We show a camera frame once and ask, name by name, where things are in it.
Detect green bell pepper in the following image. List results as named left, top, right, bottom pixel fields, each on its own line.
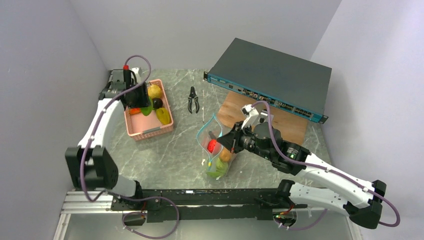
left=140, top=105, right=153, bottom=116

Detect teal network switch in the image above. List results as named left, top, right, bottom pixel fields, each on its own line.
left=203, top=38, right=332, bottom=124

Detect black pliers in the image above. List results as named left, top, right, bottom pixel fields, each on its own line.
left=187, top=86, right=200, bottom=114

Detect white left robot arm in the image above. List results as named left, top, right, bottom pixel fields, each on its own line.
left=65, top=65, right=148, bottom=210

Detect orange fruit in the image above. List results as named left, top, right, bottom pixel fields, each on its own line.
left=128, top=108, right=141, bottom=115

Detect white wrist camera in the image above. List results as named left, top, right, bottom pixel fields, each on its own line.
left=129, top=67, right=143, bottom=83
left=241, top=104, right=260, bottom=130

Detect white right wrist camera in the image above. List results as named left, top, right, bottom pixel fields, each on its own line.
left=241, top=104, right=260, bottom=130

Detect green cabbage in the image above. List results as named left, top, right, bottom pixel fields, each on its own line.
left=206, top=158, right=230, bottom=178

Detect yellow bell pepper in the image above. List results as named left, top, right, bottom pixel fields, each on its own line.
left=155, top=107, right=171, bottom=125

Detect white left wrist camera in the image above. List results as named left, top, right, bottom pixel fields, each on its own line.
left=129, top=67, right=143, bottom=83

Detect wooden board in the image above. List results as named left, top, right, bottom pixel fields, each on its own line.
left=217, top=91, right=309, bottom=145

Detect clear zip top bag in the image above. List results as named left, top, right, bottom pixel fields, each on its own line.
left=196, top=114, right=237, bottom=180

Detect aluminium frame rail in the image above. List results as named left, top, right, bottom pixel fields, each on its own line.
left=52, top=70, right=119, bottom=240

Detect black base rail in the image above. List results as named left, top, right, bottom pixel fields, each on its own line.
left=110, top=179, right=306, bottom=223

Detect yellow pear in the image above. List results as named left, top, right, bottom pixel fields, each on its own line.
left=147, top=84, right=163, bottom=100

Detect dark purple plum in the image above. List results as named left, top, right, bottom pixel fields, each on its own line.
left=152, top=97, right=164, bottom=110

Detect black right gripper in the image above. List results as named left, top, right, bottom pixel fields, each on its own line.
left=217, top=120, right=273, bottom=161

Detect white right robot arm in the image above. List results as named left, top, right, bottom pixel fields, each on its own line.
left=217, top=121, right=387, bottom=229

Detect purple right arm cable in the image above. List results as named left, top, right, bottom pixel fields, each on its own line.
left=251, top=100, right=401, bottom=232

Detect pink perforated plastic basket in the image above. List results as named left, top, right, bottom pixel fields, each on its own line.
left=124, top=79, right=174, bottom=141

